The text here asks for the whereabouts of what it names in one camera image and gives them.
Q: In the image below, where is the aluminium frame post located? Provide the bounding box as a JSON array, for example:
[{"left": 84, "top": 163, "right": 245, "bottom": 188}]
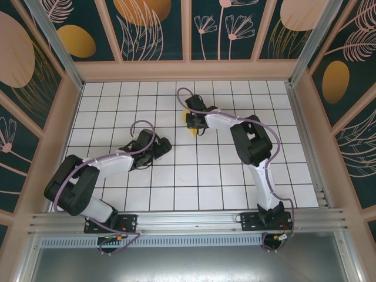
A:
[
  {"left": 287, "top": 0, "right": 344, "bottom": 86},
  {"left": 25, "top": 0, "right": 86, "bottom": 90}
]

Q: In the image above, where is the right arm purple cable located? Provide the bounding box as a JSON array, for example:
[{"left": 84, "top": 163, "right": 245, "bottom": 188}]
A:
[{"left": 177, "top": 87, "right": 296, "bottom": 253}]

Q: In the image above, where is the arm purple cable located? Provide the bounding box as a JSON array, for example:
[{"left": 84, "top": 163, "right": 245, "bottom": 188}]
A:
[
  {"left": 53, "top": 120, "right": 156, "bottom": 257},
  {"left": 177, "top": 87, "right": 296, "bottom": 253}
]

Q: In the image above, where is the grey slotted cable duct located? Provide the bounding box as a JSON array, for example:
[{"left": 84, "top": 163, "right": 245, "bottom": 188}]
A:
[{"left": 39, "top": 233, "right": 335, "bottom": 248}]

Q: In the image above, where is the small circuit board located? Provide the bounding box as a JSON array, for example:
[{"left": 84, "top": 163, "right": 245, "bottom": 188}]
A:
[
  {"left": 271, "top": 233, "right": 294, "bottom": 244},
  {"left": 96, "top": 234, "right": 130, "bottom": 246}
]

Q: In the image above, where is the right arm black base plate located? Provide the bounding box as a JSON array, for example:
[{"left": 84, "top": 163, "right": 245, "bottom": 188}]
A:
[{"left": 240, "top": 211, "right": 294, "bottom": 233}]

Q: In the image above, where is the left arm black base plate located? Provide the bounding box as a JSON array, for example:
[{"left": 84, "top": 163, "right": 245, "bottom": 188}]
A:
[{"left": 84, "top": 213, "right": 139, "bottom": 234}]

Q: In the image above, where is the long aluminium mounting rail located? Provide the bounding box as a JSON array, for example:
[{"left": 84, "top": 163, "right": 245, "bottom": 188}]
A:
[{"left": 28, "top": 207, "right": 350, "bottom": 237}]

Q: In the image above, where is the right small circuit board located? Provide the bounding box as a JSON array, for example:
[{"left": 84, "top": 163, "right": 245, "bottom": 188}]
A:
[{"left": 271, "top": 233, "right": 294, "bottom": 244}]

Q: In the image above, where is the yellow cloth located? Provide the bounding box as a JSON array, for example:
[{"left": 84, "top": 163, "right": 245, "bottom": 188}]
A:
[{"left": 182, "top": 109, "right": 200, "bottom": 138}]

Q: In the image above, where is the grey metal sheet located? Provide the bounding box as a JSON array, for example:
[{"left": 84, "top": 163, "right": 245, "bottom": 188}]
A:
[{"left": 17, "top": 246, "right": 362, "bottom": 282}]

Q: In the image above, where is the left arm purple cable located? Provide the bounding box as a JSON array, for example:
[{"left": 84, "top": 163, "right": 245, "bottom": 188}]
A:
[{"left": 53, "top": 120, "right": 156, "bottom": 257}]

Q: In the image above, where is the aluminium side rail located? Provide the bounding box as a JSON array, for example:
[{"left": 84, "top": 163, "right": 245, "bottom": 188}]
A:
[{"left": 286, "top": 83, "right": 335, "bottom": 209}]

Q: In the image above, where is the left small circuit board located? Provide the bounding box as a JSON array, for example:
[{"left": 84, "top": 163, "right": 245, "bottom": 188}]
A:
[{"left": 96, "top": 234, "right": 130, "bottom": 246}]

